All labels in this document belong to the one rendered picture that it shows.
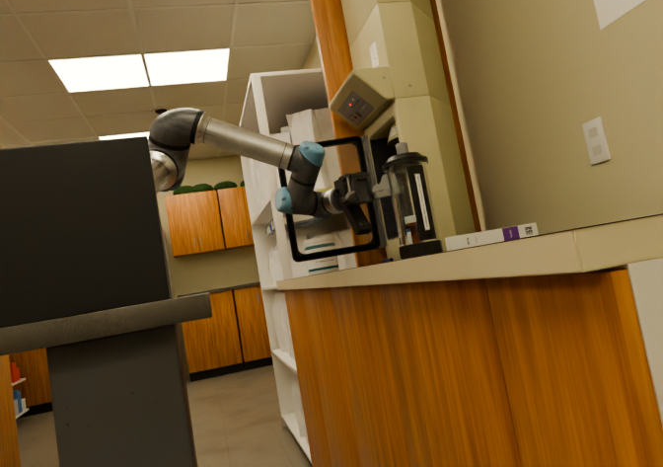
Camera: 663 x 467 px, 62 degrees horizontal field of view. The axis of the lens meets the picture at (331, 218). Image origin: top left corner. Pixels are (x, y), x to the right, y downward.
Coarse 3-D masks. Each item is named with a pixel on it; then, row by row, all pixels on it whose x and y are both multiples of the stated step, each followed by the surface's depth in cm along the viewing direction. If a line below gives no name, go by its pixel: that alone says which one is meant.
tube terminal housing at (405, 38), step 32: (384, 32) 163; (416, 32) 166; (352, 64) 194; (384, 64) 166; (416, 64) 164; (416, 96) 163; (448, 96) 181; (384, 128) 179; (416, 128) 162; (448, 128) 174; (448, 160) 167; (448, 192) 161; (384, 224) 186; (448, 224) 160
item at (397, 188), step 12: (420, 156) 125; (396, 168) 125; (396, 180) 126; (396, 192) 126; (408, 192) 124; (396, 204) 126; (408, 204) 124; (432, 204) 126; (396, 216) 127; (408, 216) 124; (432, 216) 125; (408, 228) 124; (408, 240) 124; (432, 240) 123
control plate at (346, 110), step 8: (352, 96) 172; (344, 104) 180; (352, 104) 176; (360, 104) 173; (368, 104) 170; (344, 112) 185; (352, 112) 181; (360, 112) 178; (368, 112) 174; (352, 120) 187; (360, 120) 183
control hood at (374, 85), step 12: (360, 72) 160; (372, 72) 161; (384, 72) 162; (348, 84) 167; (360, 84) 163; (372, 84) 160; (384, 84) 161; (336, 96) 179; (360, 96) 169; (372, 96) 164; (384, 96) 161; (336, 108) 186; (384, 108) 169; (348, 120) 189
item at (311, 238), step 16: (352, 144) 190; (336, 160) 189; (352, 160) 189; (288, 176) 187; (320, 176) 188; (336, 176) 188; (304, 224) 186; (320, 224) 186; (336, 224) 186; (304, 240) 185; (320, 240) 185; (336, 240) 186; (352, 240) 186; (368, 240) 186
